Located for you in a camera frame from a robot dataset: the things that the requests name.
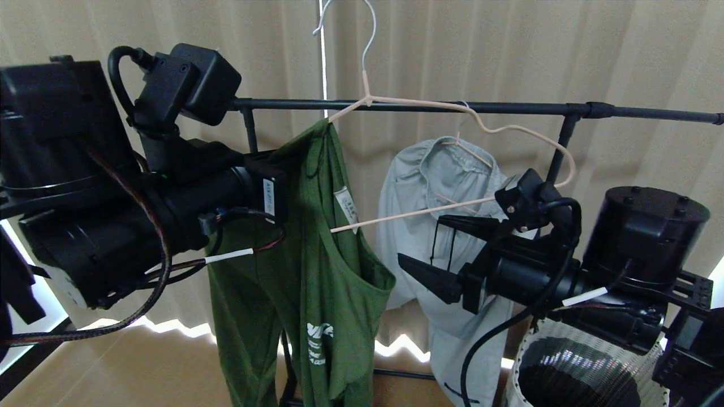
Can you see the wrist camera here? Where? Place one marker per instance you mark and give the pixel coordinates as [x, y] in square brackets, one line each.
[192, 82]
[526, 195]

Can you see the white laundry basket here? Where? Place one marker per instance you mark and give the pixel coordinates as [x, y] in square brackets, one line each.
[622, 350]

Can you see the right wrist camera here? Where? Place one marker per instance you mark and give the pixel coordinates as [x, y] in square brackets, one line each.
[526, 195]

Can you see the green garment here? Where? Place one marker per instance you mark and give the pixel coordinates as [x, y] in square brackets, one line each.
[317, 271]

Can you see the pink clothes hanger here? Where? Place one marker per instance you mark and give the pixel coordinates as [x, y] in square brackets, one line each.
[475, 156]
[407, 215]

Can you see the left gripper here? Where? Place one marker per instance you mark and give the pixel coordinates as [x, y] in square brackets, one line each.
[141, 226]

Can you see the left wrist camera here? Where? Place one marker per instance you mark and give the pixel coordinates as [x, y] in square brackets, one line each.
[192, 82]

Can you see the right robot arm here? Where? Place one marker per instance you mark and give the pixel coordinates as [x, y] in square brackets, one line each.
[645, 237]

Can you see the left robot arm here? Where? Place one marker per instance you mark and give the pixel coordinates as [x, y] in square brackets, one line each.
[56, 124]

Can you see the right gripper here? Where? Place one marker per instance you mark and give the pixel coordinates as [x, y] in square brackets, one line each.
[526, 277]

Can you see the beige curtain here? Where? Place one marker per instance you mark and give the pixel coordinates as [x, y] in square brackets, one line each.
[509, 45]

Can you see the black clothes rack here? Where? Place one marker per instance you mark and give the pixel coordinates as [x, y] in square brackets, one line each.
[650, 112]

